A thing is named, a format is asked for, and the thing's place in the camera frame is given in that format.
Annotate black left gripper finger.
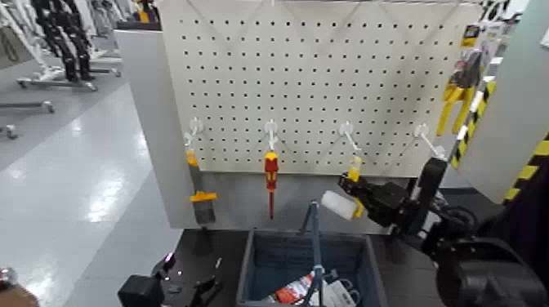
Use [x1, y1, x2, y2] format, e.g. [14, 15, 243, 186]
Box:
[152, 251, 178, 278]
[190, 276, 224, 307]

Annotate grey backing panel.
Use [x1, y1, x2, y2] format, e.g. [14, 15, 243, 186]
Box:
[114, 29, 413, 236]

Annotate yellow handled pliers in package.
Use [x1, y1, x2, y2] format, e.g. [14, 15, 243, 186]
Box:
[435, 23, 494, 137]

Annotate grey stand base frame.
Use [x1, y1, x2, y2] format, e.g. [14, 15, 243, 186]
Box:
[0, 100, 56, 114]
[16, 76, 99, 93]

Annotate red white package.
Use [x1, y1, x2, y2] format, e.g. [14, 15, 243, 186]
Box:
[267, 272, 319, 306]

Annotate white pegboard hook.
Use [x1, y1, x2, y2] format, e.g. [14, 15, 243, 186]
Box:
[263, 119, 279, 152]
[183, 118, 205, 148]
[338, 121, 362, 156]
[413, 123, 447, 161]

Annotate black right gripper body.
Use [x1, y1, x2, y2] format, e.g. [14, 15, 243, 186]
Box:
[370, 181, 415, 228]

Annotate yellow paint roller white sleeve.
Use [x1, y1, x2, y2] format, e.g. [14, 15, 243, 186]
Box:
[320, 154, 367, 221]

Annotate grey panel with hazard stripes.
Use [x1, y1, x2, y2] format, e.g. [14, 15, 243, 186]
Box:
[448, 0, 549, 206]

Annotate brown rounded blurry object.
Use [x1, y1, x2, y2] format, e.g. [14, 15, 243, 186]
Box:
[0, 267, 41, 307]

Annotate yellow black machine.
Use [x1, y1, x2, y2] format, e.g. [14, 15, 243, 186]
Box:
[130, 0, 162, 24]

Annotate red yellow screwdriver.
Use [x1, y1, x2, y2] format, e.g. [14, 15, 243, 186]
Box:
[263, 151, 279, 220]

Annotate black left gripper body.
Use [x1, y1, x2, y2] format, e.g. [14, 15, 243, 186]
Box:
[118, 274, 165, 307]

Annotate dark blue crate handle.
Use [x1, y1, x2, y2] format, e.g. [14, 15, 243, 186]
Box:
[298, 200, 327, 307]

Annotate white packaged item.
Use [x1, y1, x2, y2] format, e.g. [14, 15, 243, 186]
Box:
[319, 278, 361, 307]

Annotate beige perforated pegboard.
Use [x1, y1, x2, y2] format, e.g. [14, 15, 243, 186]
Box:
[158, 0, 484, 179]

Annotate black humanoid robot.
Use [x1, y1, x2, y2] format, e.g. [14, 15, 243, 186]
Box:
[30, 0, 97, 83]

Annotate dark teal plastic crate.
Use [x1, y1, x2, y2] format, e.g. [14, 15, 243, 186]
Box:
[235, 229, 389, 307]

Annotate orange grey paint brush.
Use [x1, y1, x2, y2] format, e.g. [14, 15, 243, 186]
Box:
[185, 149, 218, 225]

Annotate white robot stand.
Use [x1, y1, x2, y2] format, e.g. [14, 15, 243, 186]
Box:
[0, 0, 59, 82]

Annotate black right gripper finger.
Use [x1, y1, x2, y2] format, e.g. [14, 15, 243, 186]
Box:
[337, 171, 374, 198]
[358, 193, 381, 216]

